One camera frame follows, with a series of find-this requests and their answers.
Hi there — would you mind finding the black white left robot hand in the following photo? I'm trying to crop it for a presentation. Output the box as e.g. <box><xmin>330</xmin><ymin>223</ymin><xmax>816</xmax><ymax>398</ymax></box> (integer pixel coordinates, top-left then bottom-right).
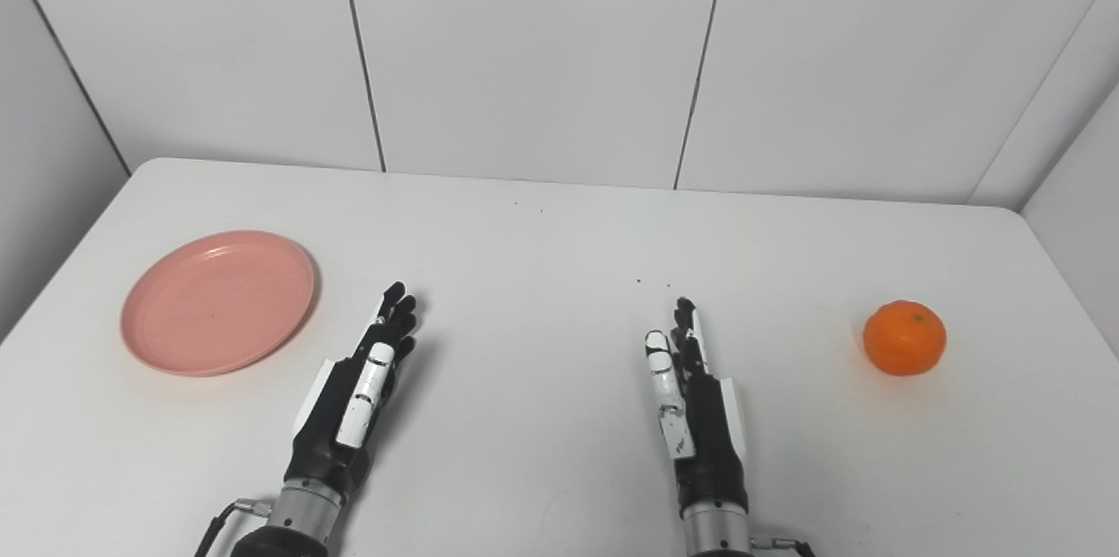
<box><xmin>284</xmin><ymin>282</ymin><xmax>419</xmax><ymax>497</ymax></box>

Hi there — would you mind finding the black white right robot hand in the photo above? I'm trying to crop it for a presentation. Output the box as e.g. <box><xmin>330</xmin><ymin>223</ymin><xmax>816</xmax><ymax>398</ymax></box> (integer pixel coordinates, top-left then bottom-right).
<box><xmin>644</xmin><ymin>296</ymin><xmax>751</xmax><ymax>516</ymax></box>

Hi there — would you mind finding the pink round plate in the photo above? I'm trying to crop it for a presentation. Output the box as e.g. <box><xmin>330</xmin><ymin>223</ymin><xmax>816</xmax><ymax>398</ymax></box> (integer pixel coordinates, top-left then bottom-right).
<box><xmin>121</xmin><ymin>230</ymin><xmax>316</xmax><ymax>378</ymax></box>

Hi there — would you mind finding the orange mandarin fruit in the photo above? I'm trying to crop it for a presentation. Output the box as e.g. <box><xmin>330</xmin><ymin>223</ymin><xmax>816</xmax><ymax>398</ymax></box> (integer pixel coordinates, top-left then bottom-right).
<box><xmin>863</xmin><ymin>300</ymin><xmax>948</xmax><ymax>377</ymax></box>

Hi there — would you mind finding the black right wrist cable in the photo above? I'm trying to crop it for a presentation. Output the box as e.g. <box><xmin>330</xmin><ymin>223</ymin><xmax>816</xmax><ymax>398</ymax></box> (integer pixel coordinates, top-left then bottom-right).
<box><xmin>750</xmin><ymin>535</ymin><xmax>816</xmax><ymax>557</ymax></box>

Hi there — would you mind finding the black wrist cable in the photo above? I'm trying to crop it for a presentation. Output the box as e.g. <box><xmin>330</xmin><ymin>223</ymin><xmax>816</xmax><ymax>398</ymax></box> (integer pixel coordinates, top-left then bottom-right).
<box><xmin>750</xmin><ymin>535</ymin><xmax>816</xmax><ymax>557</ymax></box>
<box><xmin>194</xmin><ymin>498</ymin><xmax>274</xmax><ymax>557</ymax></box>

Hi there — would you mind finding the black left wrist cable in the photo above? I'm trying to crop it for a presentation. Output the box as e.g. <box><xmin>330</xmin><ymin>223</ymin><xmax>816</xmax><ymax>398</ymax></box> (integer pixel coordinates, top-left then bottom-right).
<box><xmin>194</xmin><ymin>498</ymin><xmax>274</xmax><ymax>557</ymax></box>

